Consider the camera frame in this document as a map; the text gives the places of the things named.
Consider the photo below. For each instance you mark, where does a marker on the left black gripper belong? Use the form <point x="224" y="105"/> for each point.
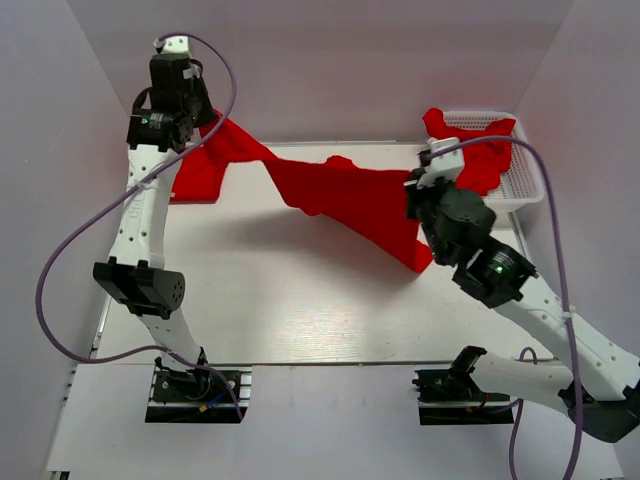
<point x="208" y="113"/>

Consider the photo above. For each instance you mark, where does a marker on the red t shirt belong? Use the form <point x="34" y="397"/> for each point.
<point x="199" y="179"/>
<point x="370" y="202"/>

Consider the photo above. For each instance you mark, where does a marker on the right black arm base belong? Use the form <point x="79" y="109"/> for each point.
<point x="449" y="397"/>

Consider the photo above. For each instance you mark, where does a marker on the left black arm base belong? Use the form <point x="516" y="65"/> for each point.
<point x="198" y="397"/>

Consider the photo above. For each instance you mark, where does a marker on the red t shirts in basket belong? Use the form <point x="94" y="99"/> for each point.
<point x="484" y="162"/>

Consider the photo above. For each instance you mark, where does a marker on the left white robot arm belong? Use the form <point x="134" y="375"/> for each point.
<point x="162" y="122"/>

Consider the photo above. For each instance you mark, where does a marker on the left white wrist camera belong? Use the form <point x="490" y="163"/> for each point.
<point x="172" y="47"/>

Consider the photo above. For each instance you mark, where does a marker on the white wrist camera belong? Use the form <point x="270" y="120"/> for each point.
<point x="441" y="160"/>
<point x="172" y="47"/>

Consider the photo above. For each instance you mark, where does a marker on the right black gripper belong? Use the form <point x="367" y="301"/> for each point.
<point x="413" y="195"/>

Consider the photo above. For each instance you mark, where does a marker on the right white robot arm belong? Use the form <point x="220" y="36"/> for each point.
<point x="593" y="381"/>

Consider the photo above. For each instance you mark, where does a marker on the white plastic basket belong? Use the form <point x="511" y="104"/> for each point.
<point x="522" y="184"/>

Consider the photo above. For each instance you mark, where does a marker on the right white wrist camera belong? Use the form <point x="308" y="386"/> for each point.
<point x="441" y="160"/>

